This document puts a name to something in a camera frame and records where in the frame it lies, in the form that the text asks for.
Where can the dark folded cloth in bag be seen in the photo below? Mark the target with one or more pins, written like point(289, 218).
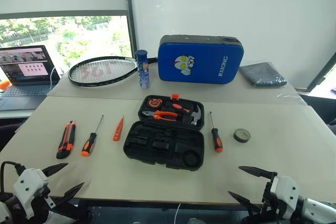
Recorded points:
point(262, 74)

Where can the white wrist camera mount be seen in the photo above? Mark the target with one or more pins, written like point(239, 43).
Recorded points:
point(287, 192)
point(29, 184)

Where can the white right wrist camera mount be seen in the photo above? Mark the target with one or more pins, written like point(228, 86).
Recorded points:
point(287, 192)

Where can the black tennis racket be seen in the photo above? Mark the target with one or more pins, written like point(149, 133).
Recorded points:
point(74, 79)

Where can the orange black utility knife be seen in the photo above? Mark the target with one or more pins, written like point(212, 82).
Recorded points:
point(67, 140)

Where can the black electrical tape roll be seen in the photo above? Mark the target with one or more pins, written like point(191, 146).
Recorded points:
point(237, 137)

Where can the orange black tape measure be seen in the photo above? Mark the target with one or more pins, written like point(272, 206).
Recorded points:
point(153, 102)

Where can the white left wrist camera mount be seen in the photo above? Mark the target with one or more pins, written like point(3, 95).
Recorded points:
point(29, 184)

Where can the small orange object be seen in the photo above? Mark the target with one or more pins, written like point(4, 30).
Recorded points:
point(4, 84)

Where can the dark window frame pillar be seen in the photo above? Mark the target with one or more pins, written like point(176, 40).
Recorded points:
point(130, 11)

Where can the blue cylindrical tube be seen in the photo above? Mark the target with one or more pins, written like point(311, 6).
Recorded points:
point(143, 69)

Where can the dark grey laptop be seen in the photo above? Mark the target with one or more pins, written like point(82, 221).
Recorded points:
point(23, 93)

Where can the orange voltage tester pen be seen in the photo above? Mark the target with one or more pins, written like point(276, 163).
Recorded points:
point(118, 130)

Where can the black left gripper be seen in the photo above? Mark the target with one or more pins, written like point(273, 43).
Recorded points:
point(43, 201)

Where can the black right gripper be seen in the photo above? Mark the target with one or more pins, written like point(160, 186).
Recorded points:
point(269, 208)

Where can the black tool case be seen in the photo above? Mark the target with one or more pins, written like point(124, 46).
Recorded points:
point(168, 153)

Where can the blue kick pad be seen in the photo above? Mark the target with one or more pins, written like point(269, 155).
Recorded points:
point(204, 64)

